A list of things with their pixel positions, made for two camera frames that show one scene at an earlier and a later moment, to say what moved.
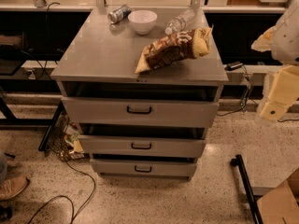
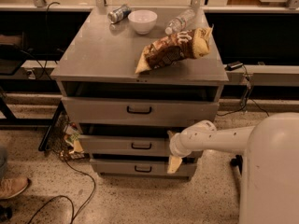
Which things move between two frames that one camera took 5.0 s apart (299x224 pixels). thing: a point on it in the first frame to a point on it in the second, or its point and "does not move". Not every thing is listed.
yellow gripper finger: [263, 43] to [170, 133]
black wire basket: [54, 140] does not move
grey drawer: [139, 112] does not move
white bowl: [142, 21] does not move
